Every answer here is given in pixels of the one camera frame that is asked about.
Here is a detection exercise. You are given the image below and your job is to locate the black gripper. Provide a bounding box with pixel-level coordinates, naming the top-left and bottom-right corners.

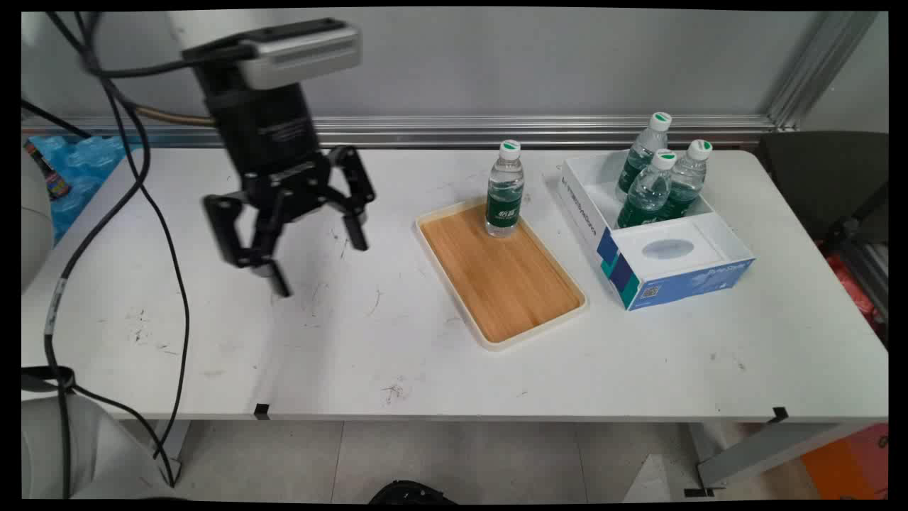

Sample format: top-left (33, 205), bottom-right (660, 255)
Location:
top-left (195, 67), bottom-right (377, 298)

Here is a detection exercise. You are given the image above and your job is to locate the green label water bottle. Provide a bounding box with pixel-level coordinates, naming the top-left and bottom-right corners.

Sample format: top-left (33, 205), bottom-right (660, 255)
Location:
top-left (656, 139), bottom-right (713, 222)
top-left (485, 140), bottom-right (526, 238)
top-left (616, 149), bottom-right (677, 229)
top-left (616, 111), bottom-right (672, 203)

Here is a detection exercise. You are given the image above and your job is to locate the blue plastic wrapped pack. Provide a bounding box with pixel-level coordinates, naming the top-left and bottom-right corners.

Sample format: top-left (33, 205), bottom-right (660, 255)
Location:
top-left (28, 135), bottom-right (143, 243)

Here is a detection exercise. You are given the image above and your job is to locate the wooden tray with cream rim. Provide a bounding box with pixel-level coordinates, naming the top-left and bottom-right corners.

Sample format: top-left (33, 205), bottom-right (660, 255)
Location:
top-left (415, 197), bottom-right (589, 351)

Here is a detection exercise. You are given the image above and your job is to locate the colourful snack packet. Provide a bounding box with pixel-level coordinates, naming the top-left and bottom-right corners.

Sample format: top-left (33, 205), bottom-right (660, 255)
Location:
top-left (24, 139), bottom-right (72, 201)

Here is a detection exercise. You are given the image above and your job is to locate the grey table leg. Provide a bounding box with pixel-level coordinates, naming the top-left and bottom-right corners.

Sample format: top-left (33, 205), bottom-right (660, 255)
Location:
top-left (687, 422), bottom-right (856, 492)
top-left (150, 419), bottom-right (192, 487)

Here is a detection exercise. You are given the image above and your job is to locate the black round floor object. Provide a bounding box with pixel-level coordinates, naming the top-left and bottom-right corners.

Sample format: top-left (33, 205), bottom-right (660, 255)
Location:
top-left (367, 480), bottom-right (458, 505)

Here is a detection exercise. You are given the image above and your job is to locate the white blue cardboard box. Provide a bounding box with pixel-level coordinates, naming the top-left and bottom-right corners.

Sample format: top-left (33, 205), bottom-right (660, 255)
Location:
top-left (555, 149), bottom-right (756, 312)

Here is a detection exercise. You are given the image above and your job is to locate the black chair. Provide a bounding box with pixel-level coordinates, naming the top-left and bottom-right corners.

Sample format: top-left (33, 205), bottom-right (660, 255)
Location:
top-left (754, 131), bottom-right (889, 243)

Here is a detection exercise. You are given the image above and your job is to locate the diagonal aluminium profile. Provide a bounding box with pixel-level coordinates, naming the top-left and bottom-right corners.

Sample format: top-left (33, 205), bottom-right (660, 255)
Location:
top-left (768, 11), bottom-right (882, 133)

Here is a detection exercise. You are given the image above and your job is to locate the red fabric item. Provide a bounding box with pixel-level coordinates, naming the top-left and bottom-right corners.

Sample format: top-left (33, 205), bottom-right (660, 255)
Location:
top-left (819, 245), bottom-right (882, 331)

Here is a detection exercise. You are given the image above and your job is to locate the orange box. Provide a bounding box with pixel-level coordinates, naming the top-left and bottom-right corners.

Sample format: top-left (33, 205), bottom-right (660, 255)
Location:
top-left (800, 424), bottom-right (889, 500)

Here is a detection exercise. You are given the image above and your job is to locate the thin black cable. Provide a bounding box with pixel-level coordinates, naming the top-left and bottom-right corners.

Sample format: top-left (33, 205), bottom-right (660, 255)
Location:
top-left (46, 11), bottom-right (191, 489)

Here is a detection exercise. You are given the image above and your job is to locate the brass coloured hose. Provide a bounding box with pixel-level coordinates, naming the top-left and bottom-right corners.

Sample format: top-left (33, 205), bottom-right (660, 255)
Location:
top-left (133, 105), bottom-right (216, 128)

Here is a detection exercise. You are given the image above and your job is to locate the thick black labelled cable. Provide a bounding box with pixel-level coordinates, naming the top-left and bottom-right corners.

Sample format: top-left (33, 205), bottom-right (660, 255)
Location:
top-left (43, 11), bottom-right (256, 501)

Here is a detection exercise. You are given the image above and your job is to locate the horizontal aluminium rail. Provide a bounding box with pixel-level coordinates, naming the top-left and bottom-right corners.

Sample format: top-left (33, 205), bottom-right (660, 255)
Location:
top-left (21, 115), bottom-right (779, 149)

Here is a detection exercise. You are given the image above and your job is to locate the short black wire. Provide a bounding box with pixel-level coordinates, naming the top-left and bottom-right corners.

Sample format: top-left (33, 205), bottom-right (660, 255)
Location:
top-left (21, 99), bottom-right (92, 139)

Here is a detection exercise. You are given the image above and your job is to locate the black cable strap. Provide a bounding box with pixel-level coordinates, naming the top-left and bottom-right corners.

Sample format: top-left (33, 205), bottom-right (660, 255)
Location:
top-left (21, 365), bottom-right (77, 393)

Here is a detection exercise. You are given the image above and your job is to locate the aluminium frame post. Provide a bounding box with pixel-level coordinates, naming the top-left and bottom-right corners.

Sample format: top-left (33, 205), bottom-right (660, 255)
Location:
top-left (839, 240), bottom-right (889, 324)

